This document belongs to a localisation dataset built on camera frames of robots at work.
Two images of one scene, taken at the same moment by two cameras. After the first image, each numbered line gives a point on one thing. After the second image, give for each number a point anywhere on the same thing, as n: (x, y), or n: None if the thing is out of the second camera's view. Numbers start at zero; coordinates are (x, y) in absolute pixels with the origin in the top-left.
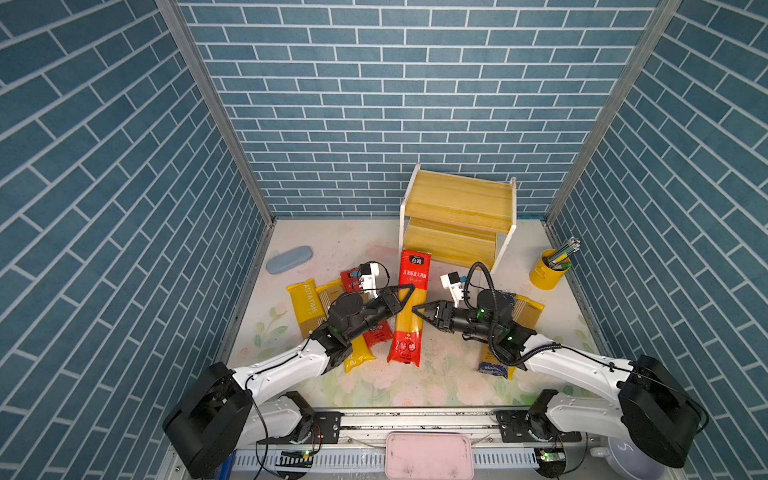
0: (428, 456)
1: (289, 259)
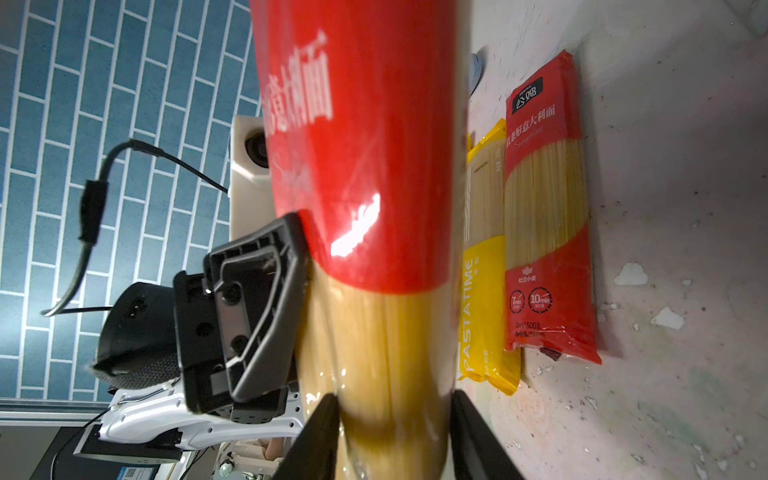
0: None
1: (475, 73)
